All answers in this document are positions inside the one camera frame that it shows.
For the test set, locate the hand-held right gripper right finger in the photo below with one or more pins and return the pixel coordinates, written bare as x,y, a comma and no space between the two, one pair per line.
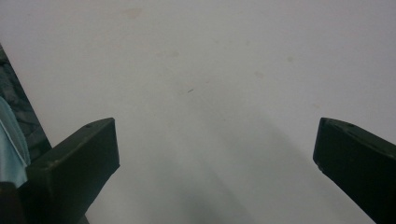
358,161

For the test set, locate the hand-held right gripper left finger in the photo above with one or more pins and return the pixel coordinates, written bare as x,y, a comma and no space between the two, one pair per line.
74,161

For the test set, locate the light blue cloth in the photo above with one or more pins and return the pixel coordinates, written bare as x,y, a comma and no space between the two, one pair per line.
11,146

